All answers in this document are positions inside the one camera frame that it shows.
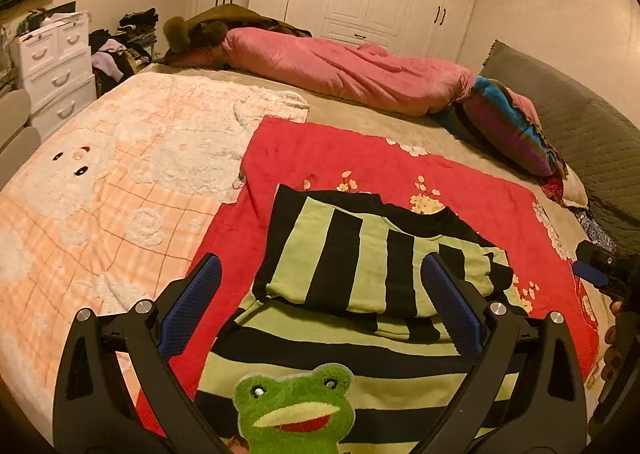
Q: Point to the white drawer chest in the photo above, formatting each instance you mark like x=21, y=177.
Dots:
x=55, y=73

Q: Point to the pink checked fluffy blanket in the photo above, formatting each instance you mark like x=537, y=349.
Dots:
x=125, y=184

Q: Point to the colourful striped pillow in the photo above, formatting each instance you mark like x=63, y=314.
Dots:
x=505, y=128

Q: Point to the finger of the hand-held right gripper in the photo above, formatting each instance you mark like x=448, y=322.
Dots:
x=592, y=274

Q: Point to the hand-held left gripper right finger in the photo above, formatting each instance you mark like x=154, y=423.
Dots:
x=452, y=304

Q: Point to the red floral blanket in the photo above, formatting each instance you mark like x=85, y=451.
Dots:
x=325, y=153

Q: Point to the pile of dark clothes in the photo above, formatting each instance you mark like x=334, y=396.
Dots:
x=117, y=53

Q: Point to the person's right hand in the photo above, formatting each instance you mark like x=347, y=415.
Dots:
x=616, y=344

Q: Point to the grey rounded chair back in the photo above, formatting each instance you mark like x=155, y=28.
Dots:
x=15, y=133

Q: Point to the dark red lace cloth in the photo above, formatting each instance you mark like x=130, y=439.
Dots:
x=554, y=188

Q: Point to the bed with beige sheet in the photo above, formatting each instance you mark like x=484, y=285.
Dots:
x=350, y=116

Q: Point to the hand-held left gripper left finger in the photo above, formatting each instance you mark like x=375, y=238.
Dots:
x=187, y=304

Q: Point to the blue floral cloth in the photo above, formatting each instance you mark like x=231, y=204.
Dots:
x=597, y=231

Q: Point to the brown fur-trimmed coat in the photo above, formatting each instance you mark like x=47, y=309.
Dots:
x=200, y=33

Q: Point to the green black striped frog sweater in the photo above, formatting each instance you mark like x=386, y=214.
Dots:
x=350, y=259

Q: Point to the grey quilted headboard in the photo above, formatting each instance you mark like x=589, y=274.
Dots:
x=575, y=123

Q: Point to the white pillow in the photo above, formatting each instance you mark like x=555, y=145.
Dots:
x=575, y=191

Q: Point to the pink quilt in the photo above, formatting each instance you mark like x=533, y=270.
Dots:
x=350, y=68

